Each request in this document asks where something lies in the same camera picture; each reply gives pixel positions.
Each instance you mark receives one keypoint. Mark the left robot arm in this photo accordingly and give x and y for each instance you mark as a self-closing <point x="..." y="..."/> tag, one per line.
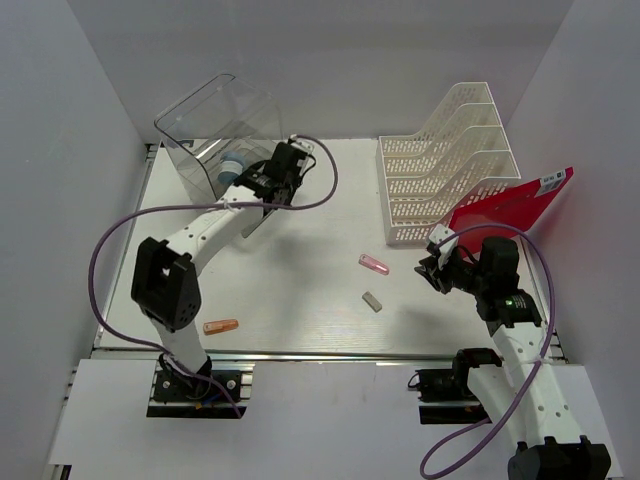
<point x="166" y="273"/>

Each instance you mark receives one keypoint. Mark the red plastic folder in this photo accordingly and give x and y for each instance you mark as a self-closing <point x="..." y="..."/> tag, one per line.
<point x="519" y="206"/>

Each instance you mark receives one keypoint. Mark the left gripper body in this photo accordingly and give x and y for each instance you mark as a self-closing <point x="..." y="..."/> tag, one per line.
<point x="292" y="189"/>

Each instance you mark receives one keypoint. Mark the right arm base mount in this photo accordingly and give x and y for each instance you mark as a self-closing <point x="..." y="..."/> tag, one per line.
<point x="465" y="395"/>

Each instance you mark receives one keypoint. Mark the orange highlighter pen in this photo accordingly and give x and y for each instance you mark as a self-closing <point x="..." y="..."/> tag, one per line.
<point x="219" y="326"/>

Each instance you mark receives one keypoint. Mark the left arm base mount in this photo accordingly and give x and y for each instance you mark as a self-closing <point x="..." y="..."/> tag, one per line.
<point x="171" y="398"/>

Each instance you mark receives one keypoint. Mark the pink highlighter pen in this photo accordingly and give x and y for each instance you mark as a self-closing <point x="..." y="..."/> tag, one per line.
<point x="373" y="264"/>

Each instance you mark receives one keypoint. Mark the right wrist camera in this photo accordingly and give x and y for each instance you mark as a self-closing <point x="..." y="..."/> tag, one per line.
<point x="442" y="240"/>

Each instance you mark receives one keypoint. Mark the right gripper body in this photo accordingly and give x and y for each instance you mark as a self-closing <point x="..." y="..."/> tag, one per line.
<point x="455" y="272"/>

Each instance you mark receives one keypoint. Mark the clear acrylic drawer organizer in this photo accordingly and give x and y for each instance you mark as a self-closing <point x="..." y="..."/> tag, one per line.
<point x="224" y="114"/>

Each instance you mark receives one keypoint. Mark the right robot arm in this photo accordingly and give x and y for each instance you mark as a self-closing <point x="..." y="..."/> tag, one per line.
<point x="513" y="381"/>

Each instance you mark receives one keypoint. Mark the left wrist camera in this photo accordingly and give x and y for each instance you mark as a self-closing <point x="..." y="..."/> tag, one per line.
<point x="306" y="147"/>

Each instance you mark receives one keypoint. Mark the cream plastic file rack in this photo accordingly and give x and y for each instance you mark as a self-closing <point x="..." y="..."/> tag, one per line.
<point x="460" y="156"/>

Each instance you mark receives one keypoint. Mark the blue white small jar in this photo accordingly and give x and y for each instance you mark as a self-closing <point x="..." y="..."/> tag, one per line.
<point x="232" y="165"/>

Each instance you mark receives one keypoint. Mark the beige eraser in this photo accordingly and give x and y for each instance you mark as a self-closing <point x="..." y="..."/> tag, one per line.
<point x="372" y="301"/>

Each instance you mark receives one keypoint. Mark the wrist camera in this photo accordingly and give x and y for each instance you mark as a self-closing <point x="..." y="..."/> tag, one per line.
<point x="306" y="147"/>
<point x="442" y="240"/>

